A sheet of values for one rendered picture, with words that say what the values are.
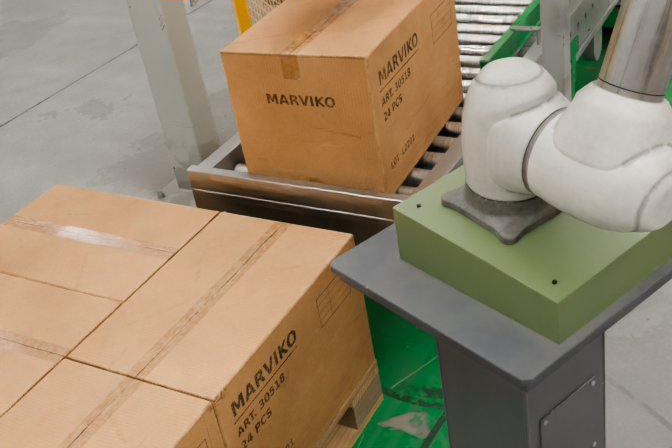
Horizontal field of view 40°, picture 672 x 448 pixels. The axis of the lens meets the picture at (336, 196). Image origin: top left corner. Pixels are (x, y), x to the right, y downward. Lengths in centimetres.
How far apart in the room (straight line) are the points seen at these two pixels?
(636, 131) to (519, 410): 63
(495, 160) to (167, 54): 205
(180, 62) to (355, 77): 136
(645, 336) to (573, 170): 134
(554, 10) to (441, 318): 110
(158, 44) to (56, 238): 110
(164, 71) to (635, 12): 231
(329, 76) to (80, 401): 91
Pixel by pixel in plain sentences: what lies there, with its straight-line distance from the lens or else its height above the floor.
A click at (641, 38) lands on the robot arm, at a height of 121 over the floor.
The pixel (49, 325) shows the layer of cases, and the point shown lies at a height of 54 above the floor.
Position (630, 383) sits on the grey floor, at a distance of 256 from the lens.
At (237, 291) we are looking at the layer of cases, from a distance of 211.
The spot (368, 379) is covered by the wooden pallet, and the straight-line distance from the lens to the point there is 244.
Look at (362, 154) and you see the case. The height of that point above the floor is 69.
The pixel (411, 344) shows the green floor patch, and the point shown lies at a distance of 271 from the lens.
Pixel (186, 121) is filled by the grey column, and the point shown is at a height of 33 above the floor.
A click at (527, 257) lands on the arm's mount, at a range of 155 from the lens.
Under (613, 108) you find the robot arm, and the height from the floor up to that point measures 112.
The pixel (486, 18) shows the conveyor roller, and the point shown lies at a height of 54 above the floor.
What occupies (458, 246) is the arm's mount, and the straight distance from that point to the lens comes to 158.
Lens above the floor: 175
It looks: 30 degrees down
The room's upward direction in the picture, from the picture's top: 10 degrees counter-clockwise
